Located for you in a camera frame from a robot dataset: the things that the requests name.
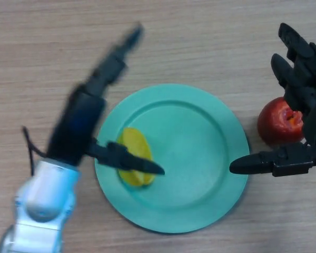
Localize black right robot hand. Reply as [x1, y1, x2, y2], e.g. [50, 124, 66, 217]
[229, 23, 316, 178]

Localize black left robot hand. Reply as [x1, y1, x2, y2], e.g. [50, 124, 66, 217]
[46, 22, 166, 176]

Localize yellow starfruit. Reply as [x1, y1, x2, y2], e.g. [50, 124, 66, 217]
[116, 128, 156, 188]

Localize green round plate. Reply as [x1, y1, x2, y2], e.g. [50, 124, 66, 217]
[94, 83, 250, 234]

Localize red apple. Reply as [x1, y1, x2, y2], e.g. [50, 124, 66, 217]
[256, 96, 305, 146]

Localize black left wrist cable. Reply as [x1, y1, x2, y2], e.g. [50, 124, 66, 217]
[21, 125, 47, 176]

